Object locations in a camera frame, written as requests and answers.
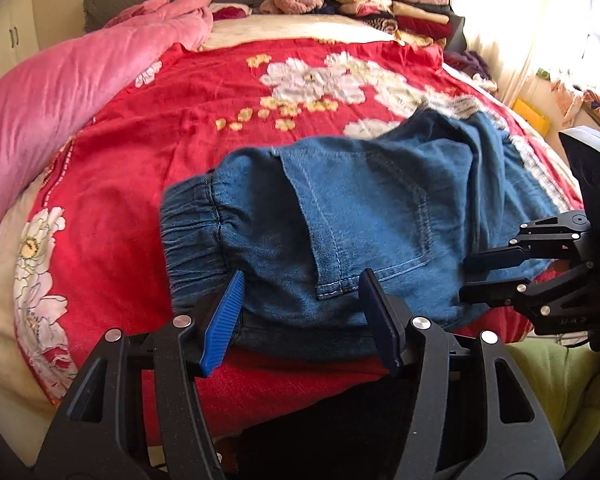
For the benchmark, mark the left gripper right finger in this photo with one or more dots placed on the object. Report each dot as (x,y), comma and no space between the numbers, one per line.
(403,339)

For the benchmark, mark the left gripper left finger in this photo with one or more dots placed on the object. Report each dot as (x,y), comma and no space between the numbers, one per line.
(192,346)

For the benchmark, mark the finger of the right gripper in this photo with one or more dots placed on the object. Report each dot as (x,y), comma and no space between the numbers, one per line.
(493,294)
(496,258)

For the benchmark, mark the blue denim lace-trimmed pants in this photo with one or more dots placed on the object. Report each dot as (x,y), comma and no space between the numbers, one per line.
(304,220)

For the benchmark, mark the red floral bedspread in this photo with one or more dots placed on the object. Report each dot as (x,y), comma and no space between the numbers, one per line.
(91,257)

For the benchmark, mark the yellow paper bag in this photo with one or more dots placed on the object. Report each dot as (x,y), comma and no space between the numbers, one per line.
(532,116)

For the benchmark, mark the white window curtain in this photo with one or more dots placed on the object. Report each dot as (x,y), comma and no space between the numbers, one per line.
(519,37)

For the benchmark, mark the stack of folded clothes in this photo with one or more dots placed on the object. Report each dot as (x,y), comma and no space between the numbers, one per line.
(421,23)

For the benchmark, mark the pink rolled duvet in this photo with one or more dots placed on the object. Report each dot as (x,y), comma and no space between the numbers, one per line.
(53,94)

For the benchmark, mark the pink fluffy garment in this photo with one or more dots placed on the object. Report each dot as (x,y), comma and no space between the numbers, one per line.
(290,6)

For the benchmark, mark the cream wardrobe with handles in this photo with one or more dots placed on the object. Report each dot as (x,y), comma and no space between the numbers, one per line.
(18,38)

